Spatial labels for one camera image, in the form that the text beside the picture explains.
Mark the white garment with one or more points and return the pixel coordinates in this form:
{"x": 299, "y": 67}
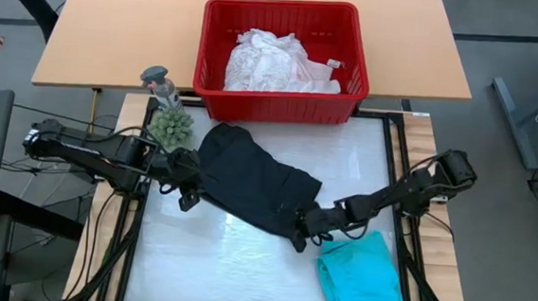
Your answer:
{"x": 275, "y": 65}

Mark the teal garment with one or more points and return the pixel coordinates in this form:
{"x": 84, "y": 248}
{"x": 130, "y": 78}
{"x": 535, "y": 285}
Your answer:
{"x": 364, "y": 285}

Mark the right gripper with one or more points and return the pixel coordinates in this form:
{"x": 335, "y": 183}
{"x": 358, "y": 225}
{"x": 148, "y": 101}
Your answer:
{"x": 323, "y": 221}

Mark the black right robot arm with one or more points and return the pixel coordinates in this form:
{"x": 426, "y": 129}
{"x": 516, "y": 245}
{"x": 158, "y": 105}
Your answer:
{"x": 413, "y": 191}

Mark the grey metal desk leg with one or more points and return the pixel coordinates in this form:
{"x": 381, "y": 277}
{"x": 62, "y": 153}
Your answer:
{"x": 513, "y": 120}

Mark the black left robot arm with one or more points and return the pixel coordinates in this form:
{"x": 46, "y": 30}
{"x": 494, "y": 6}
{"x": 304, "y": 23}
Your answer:
{"x": 107, "y": 151}

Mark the orange wooden desk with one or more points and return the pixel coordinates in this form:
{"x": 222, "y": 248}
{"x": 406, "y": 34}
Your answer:
{"x": 116, "y": 26}

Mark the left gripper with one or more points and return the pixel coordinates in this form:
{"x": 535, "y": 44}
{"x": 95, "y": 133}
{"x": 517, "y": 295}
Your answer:
{"x": 180, "y": 165}

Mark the red plastic laundry bin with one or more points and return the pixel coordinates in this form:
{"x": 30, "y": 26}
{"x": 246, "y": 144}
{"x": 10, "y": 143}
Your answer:
{"x": 325, "y": 21}

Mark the black aluminium table frame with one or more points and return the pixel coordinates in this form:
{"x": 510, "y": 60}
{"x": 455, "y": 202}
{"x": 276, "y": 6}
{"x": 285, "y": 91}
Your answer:
{"x": 133, "y": 236}

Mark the black jacket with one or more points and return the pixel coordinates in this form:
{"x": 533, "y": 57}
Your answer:
{"x": 248, "y": 177}

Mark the clear spray bottle grey head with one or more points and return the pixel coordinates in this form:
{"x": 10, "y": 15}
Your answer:
{"x": 155, "y": 73}

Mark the green potted succulent plant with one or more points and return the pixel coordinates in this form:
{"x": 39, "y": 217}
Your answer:
{"x": 171, "y": 127}

